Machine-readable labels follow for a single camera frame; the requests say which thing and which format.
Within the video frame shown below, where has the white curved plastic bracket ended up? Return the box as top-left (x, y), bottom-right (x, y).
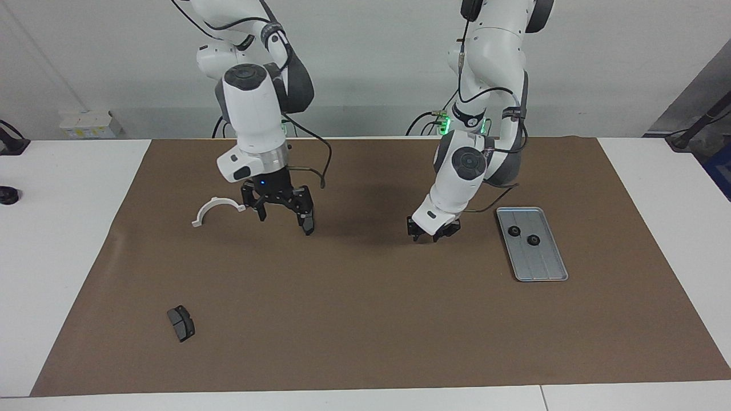
top-left (191, 196), bottom-right (247, 228)

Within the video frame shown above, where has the black stand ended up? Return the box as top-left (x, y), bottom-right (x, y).
top-left (665, 91), bottom-right (731, 152)

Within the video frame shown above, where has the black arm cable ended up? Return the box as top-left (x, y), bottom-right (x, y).
top-left (171, 0), bottom-right (333, 189)
top-left (457, 0), bottom-right (529, 215)

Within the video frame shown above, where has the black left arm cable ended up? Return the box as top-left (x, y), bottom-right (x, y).
top-left (457, 0), bottom-right (529, 215)

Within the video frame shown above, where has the black table clamp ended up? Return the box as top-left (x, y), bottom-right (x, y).
top-left (0, 120), bottom-right (30, 156)

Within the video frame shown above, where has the black left base cable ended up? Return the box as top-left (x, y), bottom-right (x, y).
top-left (407, 107), bottom-right (453, 136)

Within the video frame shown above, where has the blue box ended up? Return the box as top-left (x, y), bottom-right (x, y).
top-left (704, 143), bottom-right (731, 200)

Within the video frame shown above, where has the brown table mat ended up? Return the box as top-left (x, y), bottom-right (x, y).
top-left (30, 136), bottom-right (731, 397)

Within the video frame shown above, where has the silver metal tray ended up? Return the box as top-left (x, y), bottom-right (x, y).
top-left (496, 207), bottom-right (569, 283)

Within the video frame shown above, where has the short dark grey brake pad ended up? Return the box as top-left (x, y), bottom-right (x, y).
top-left (167, 305), bottom-right (196, 343)

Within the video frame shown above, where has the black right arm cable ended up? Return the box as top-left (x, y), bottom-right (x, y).
top-left (171, 0), bottom-right (333, 189)

